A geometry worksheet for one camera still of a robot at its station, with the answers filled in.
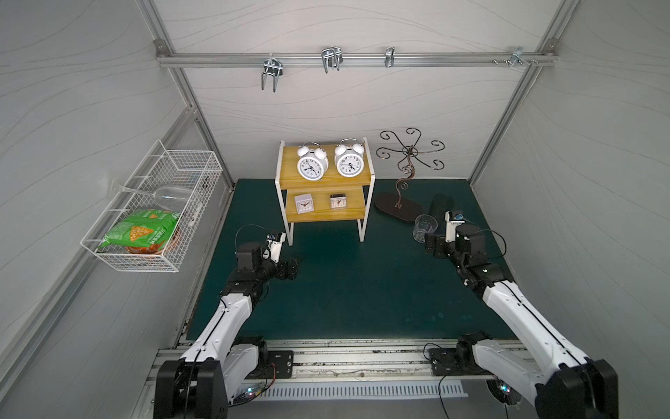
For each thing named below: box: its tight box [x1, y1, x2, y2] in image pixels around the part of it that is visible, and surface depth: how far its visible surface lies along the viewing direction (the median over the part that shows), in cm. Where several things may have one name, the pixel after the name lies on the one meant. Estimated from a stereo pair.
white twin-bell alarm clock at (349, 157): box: [334, 137, 365, 179], surface depth 74 cm
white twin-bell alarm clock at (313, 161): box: [296, 141, 329, 182], surface depth 73 cm
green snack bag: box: [98, 209, 181, 248], surface depth 56 cm
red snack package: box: [125, 241, 165, 255], surface depth 55 cm
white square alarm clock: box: [293, 192, 315, 215], surface depth 90 cm
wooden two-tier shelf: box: [274, 137, 377, 246], surface depth 89 cm
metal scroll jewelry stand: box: [374, 127, 446, 223], surface depth 93 cm
